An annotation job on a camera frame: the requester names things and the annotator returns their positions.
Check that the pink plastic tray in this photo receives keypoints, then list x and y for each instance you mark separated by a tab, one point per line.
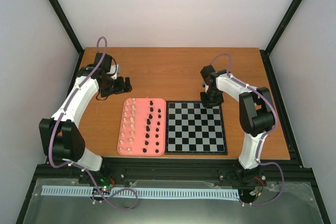
141	115

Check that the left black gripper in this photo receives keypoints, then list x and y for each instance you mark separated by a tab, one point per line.
121	88

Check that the black white chessboard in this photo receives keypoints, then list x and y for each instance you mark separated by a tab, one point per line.
192	129

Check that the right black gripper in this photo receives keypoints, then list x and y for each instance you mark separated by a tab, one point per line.
206	103

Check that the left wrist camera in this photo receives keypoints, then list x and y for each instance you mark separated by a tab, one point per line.
114	71

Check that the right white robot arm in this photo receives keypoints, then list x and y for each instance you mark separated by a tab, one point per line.
257	115

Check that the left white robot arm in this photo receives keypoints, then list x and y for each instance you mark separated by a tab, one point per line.
60	135

